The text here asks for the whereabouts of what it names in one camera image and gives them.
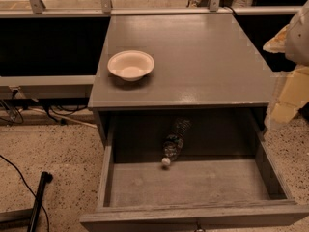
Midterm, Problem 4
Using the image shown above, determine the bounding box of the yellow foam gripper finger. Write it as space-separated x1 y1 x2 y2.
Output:
263 25 309 124

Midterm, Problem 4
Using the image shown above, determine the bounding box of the clear plastic water bottle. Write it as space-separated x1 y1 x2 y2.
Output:
161 118 191 167

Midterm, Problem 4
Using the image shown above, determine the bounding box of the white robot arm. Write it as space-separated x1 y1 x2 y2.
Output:
263 1 309 129

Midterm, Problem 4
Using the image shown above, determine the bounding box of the open grey wooden drawer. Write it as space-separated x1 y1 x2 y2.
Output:
80 109 309 232

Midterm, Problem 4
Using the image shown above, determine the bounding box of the grey wooden cabinet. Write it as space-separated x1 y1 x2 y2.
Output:
89 14 277 141

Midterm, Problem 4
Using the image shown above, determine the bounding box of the white paper bowl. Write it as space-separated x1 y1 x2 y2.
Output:
107 50 155 81

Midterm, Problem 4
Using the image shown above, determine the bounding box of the black pole on floor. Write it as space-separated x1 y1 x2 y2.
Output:
27 171 53 232

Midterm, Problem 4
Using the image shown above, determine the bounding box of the grey metal beam left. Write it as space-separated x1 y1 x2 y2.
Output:
0 75 95 99

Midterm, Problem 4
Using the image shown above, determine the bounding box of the metal drawer handle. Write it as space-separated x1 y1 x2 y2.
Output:
194 222 206 232

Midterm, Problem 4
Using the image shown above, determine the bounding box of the metal railing frame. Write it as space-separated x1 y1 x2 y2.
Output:
0 0 308 18

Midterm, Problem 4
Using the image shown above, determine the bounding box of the cable bundle under beam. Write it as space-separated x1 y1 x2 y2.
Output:
0 87 98 129

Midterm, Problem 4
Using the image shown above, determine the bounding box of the black floor cable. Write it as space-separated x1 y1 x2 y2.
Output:
0 154 51 232

